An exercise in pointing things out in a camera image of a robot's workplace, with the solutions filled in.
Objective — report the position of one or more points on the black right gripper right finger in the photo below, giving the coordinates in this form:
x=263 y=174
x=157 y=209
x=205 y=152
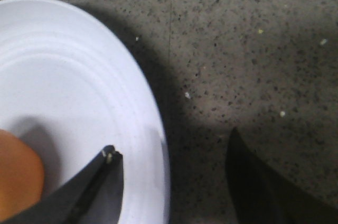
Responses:
x=261 y=195

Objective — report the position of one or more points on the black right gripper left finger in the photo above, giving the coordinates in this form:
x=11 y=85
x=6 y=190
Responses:
x=94 y=195

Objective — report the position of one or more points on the orange fruit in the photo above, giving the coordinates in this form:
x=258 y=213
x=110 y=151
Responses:
x=22 y=176

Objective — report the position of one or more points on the light blue plate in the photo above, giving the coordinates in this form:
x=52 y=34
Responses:
x=69 y=87

